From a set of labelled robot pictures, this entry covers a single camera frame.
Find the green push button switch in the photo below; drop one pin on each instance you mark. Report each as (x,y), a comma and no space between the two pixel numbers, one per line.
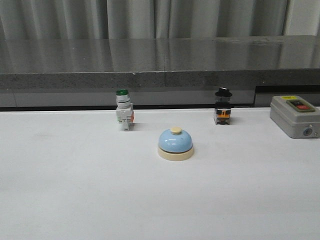
(124,110)

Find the blue and cream desk bell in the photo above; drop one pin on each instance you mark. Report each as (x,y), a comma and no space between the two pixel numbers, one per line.
(175,144)

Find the grey pleated curtain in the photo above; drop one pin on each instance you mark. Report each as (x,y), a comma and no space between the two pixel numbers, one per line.
(156,19)

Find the black rotary selector switch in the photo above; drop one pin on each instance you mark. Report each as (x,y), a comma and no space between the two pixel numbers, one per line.
(222,111)

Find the dark grey stone counter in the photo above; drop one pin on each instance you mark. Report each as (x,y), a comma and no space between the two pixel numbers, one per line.
(79,74)

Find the grey power switch box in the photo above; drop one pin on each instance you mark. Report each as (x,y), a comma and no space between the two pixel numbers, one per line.
(298,118)

